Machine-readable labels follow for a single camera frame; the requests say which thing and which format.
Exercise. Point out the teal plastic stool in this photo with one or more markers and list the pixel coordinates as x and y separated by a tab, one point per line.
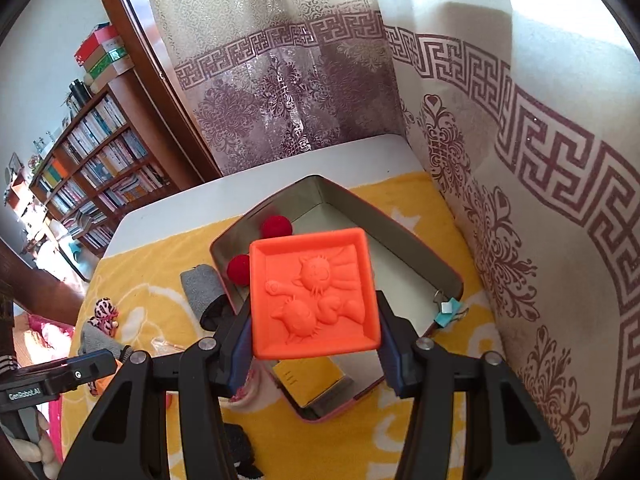
75	252

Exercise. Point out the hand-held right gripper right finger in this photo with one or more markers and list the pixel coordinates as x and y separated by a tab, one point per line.
395	366

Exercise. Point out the red metal tin box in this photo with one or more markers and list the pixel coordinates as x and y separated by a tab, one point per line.
325	192

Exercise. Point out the yellow cardboard box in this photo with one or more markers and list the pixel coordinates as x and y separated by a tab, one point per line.
315	377

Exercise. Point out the sheer patterned curtain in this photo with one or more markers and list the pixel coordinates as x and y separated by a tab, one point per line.
280	75

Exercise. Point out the cream patterned curtain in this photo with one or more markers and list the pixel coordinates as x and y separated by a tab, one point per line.
525	170

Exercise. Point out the clear plastic wrapper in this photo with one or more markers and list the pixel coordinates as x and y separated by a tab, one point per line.
167	346

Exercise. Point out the grey knitted glove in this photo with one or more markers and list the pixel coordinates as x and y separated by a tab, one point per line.
97	342

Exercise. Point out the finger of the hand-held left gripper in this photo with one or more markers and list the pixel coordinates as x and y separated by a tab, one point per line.
85	367

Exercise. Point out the red cardboard box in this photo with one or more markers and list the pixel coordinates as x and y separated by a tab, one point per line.
97	42

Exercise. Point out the orange relief plastic tray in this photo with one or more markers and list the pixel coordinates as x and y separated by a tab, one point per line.
315	290

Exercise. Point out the red pom-pom ball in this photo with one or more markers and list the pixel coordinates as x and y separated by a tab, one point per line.
276	227
239	269

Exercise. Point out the leopard print scrunchie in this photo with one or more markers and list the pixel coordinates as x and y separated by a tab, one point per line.
104	310

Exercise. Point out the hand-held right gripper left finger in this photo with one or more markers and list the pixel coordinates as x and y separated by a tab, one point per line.
240	352

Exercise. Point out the teal binder clip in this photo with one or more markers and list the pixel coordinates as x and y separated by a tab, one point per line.
446	312

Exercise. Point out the red floral bedding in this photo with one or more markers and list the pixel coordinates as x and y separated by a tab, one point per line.
45	332

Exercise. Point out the wooden bookshelf with books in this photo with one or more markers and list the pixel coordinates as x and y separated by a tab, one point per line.
100	160

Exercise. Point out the green cardboard box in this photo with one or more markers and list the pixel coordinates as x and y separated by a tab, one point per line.
107	57

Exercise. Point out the grey sock with black cuff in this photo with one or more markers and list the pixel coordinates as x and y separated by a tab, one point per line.
200	285

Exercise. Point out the black bottle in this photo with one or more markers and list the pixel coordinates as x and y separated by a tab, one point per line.
78	91

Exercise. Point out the yellow and white towel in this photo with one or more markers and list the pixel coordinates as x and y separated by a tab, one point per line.
440	240

